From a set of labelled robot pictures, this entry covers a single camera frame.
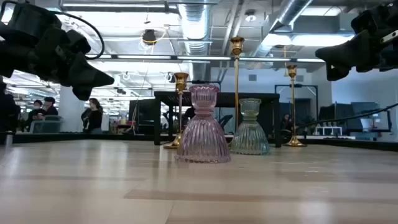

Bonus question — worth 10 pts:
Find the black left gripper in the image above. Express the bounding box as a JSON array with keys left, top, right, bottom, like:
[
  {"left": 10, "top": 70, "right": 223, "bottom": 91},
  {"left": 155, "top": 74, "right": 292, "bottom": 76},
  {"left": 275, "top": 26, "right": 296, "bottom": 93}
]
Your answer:
[{"left": 0, "top": 21, "right": 115, "bottom": 101}]

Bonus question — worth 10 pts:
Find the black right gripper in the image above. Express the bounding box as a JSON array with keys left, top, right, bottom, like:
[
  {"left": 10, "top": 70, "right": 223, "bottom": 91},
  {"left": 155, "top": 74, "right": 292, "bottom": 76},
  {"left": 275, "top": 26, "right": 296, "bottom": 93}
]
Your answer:
[{"left": 315, "top": 0, "right": 398, "bottom": 82}]

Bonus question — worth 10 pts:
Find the tall brass candlestick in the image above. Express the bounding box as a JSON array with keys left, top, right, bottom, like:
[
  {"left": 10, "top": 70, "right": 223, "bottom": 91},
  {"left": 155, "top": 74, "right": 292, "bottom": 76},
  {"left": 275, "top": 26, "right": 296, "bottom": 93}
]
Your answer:
[
  {"left": 283, "top": 64, "right": 308, "bottom": 148},
  {"left": 228, "top": 36, "right": 245, "bottom": 147}
]

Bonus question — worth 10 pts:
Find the short brass candlestick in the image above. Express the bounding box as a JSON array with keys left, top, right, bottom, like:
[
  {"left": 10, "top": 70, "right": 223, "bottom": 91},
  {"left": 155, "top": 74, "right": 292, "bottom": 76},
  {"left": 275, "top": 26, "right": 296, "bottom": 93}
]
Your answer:
[{"left": 164, "top": 72, "right": 190, "bottom": 151}]

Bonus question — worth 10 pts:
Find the green ribbed glass candle holder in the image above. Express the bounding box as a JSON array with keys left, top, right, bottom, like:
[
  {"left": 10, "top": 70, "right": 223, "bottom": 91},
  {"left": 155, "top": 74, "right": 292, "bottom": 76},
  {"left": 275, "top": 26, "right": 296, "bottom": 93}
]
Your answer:
[{"left": 229, "top": 98, "right": 271, "bottom": 156}]

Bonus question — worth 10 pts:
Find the pink ribbed glass candle holder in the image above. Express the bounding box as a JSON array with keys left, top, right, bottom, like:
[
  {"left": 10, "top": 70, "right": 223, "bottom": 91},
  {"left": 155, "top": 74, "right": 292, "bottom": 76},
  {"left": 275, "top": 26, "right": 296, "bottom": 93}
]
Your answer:
[{"left": 174, "top": 83, "right": 232, "bottom": 164}]

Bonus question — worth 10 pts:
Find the white pillar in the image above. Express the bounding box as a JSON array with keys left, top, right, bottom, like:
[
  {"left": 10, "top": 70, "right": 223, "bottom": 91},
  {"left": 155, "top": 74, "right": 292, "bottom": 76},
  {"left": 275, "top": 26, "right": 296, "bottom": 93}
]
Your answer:
[{"left": 58, "top": 85, "right": 85, "bottom": 133}]

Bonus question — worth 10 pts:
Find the person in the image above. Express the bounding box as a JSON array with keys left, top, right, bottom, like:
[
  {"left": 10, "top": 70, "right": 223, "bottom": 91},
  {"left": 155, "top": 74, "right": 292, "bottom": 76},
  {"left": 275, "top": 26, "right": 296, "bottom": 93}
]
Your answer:
[
  {"left": 281, "top": 113, "right": 296, "bottom": 133},
  {"left": 43, "top": 96, "right": 59, "bottom": 118},
  {"left": 26, "top": 99, "right": 45, "bottom": 131},
  {"left": 80, "top": 98, "right": 104, "bottom": 134}
]

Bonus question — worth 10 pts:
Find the dark computer monitor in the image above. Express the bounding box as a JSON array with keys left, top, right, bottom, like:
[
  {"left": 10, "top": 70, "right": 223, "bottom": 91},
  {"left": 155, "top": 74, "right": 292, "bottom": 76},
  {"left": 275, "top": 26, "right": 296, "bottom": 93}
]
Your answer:
[{"left": 318, "top": 104, "right": 352, "bottom": 127}]

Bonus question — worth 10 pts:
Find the grey computer monitor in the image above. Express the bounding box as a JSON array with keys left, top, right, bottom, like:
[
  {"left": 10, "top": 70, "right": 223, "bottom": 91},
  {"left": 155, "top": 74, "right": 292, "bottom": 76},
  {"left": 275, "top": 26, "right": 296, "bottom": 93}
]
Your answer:
[{"left": 351, "top": 101, "right": 381, "bottom": 122}]

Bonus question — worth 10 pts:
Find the grey plastic chair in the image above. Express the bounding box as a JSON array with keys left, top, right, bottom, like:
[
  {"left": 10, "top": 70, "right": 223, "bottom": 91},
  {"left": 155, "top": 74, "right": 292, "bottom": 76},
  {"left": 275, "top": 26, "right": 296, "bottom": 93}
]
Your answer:
[{"left": 29, "top": 115, "right": 65, "bottom": 134}]

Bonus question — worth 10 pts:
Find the black monitor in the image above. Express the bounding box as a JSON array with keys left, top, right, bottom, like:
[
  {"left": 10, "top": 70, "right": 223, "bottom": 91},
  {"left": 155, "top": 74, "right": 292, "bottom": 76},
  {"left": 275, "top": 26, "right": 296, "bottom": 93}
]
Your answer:
[{"left": 128, "top": 98, "right": 156, "bottom": 135}]

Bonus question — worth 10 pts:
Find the small white rack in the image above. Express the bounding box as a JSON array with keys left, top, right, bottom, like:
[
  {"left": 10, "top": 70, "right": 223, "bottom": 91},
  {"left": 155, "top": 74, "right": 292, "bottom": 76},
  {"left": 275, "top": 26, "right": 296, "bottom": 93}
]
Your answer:
[{"left": 315, "top": 126, "right": 343, "bottom": 136}]

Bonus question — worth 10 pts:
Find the black metal mesh shelf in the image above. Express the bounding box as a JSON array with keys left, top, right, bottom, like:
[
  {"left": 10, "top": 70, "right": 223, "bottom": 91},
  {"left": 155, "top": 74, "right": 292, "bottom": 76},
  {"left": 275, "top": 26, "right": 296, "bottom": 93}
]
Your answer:
[{"left": 154, "top": 90, "right": 282, "bottom": 148}]

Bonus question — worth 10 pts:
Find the round ceiling fixture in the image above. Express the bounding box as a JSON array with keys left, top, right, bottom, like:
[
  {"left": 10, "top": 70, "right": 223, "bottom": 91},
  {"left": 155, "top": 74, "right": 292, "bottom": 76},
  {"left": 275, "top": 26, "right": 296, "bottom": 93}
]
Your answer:
[{"left": 244, "top": 9, "right": 257, "bottom": 23}]

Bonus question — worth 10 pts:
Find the overhead light bar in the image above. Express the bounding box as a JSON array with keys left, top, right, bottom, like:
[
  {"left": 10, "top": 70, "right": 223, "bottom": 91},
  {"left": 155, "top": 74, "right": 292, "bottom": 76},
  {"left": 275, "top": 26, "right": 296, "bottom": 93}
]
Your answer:
[{"left": 85, "top": 53, "right": 326, "bottom": 63}]

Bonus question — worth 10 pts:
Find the black metal frame stand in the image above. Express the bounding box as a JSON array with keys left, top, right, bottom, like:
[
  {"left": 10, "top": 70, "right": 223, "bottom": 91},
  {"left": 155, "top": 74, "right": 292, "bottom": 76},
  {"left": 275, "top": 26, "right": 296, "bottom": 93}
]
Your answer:
[{"left": 274, "top": 83, "right": 319, "bottom": 125}]

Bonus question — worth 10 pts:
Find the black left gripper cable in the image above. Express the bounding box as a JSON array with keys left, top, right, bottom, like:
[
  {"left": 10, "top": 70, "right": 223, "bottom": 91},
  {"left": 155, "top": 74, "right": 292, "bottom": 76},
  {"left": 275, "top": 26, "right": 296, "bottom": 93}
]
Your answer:
[{"left": 52, "top": 11, "right": 106, "bottom": 60}]

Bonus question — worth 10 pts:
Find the black table edge rail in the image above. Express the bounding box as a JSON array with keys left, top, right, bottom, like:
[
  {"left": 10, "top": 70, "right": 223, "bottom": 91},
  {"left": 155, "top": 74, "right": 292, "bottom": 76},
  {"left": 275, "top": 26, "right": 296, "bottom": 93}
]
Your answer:
[{"left": 0, "top": 131, "right": 398, "bottom": 152}]

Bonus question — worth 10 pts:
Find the slanted silver ventilation duct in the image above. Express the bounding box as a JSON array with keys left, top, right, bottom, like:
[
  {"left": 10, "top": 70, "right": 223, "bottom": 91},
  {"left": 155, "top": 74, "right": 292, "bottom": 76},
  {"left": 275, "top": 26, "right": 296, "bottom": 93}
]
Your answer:
[{"left": 248, "top": 0, "right": 313, "bottom": 58}]

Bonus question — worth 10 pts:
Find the black overhead camera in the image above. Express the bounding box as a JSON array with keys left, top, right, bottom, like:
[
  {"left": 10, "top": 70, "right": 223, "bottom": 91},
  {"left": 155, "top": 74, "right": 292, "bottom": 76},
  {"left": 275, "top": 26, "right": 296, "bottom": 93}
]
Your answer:
[{"left": 141, "top": 29, "right": 159, "bottom": 47}]

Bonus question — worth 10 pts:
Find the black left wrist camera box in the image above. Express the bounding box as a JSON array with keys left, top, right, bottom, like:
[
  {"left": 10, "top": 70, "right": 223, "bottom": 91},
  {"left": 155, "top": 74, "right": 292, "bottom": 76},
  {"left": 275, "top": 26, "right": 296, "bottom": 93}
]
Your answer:
[{"left": 7, "top": 2, "right": 65, "bottom": 47}]

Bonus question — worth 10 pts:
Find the large silver ventilation duct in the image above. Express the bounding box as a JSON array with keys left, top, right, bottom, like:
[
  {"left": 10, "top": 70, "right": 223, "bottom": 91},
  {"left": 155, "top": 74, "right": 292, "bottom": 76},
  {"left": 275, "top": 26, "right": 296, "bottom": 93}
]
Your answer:
[{"left": 177, "top": 0, "right": 215, "bottom": 82}]

